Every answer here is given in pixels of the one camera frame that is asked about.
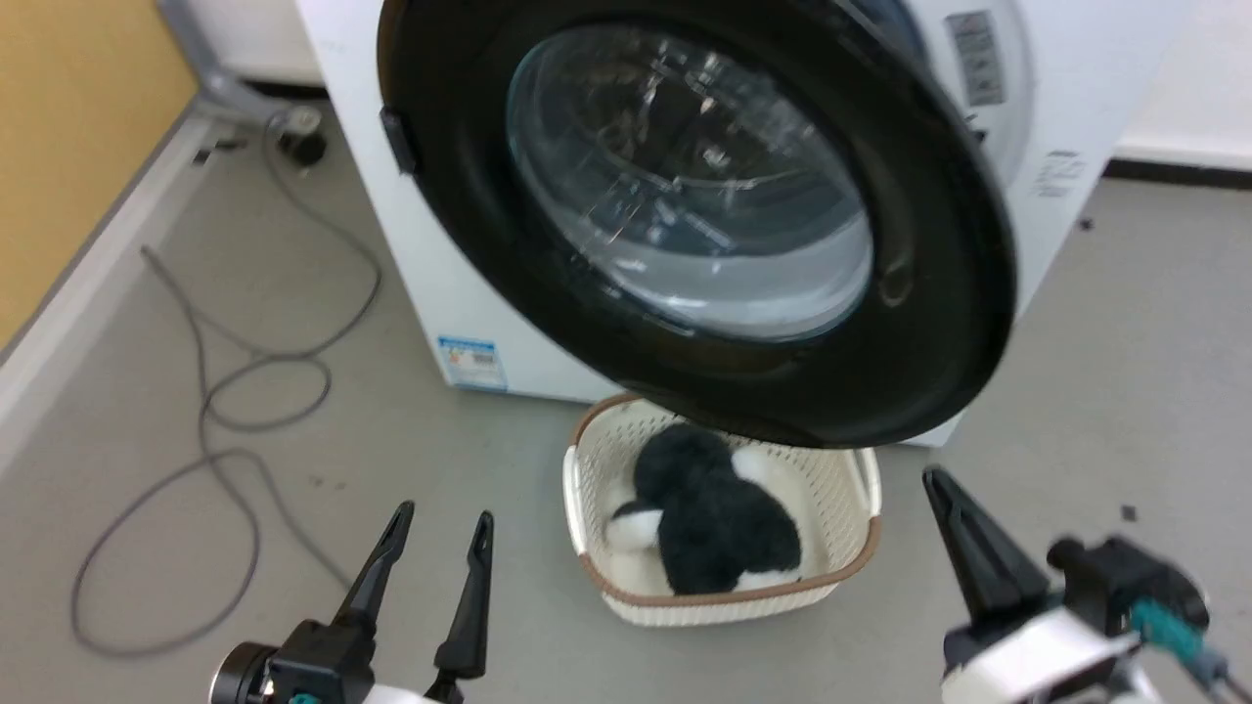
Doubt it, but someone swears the black round glass washer door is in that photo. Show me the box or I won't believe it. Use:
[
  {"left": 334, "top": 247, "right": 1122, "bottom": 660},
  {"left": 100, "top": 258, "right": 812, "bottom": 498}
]
[{"left": 377, "top": 0, "right": 1018, "bottom": 449}]

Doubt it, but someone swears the teal-plugged right gripper cable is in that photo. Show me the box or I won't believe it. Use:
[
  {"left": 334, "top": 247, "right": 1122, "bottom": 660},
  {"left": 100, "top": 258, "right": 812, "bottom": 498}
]
[{"left": 1133, "top": 600, "right": 1252, "bottom": 704}]

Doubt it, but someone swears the black and white plush toy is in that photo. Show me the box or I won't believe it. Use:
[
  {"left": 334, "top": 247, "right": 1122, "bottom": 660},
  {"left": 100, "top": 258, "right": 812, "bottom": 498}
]
[{"left": 606, "top": 422, "right": 805, "bottom": 597}]

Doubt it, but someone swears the grey warning label sticker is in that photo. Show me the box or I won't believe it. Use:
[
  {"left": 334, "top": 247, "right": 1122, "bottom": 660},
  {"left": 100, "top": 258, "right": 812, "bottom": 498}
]
[{"left": 947, "top": 10, "right": 1008, "bottom": 107}]

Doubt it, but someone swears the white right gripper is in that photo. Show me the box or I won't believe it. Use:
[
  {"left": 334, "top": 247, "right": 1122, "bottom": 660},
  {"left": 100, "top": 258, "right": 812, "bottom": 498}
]
[{"left": 922, "top": 466, "right": 1157, "bottom": 704}]

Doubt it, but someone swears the thin grey power cable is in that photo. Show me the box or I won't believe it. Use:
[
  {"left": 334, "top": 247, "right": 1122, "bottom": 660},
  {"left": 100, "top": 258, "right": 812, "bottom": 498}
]
[{"left": 70, "top": 117, "right": 382, "bottom": 658}]

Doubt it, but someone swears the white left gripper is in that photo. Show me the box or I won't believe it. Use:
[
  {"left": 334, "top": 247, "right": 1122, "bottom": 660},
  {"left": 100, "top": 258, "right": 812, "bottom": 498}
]
[{"left": 335, "top": 501, "right": 494, "bottom": 704}]

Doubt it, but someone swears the blue energy label sticker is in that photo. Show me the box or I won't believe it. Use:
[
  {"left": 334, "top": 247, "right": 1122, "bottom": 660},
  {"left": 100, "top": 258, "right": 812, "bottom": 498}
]
[{"left": 437, "top": 335, "right": 508, "bottom": 392}]

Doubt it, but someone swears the round floor drain fitting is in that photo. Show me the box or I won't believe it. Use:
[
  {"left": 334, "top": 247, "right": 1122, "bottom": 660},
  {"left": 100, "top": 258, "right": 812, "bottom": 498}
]
[{"left": 278, "top": 106, "right": 330, "bottom": 165}]

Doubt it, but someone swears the white washing machine body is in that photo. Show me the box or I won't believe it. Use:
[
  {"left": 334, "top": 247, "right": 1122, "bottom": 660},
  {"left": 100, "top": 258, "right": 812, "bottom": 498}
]
[{"left": 293, "top": 0, "right": 1199, "bottom": 449}]

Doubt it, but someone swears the white brown-rimmed laundry basket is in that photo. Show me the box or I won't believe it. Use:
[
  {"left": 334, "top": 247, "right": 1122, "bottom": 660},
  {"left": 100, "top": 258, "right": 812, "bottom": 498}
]
[{"left": 562, "top": 391, "right": 883, "bottom": 628}]

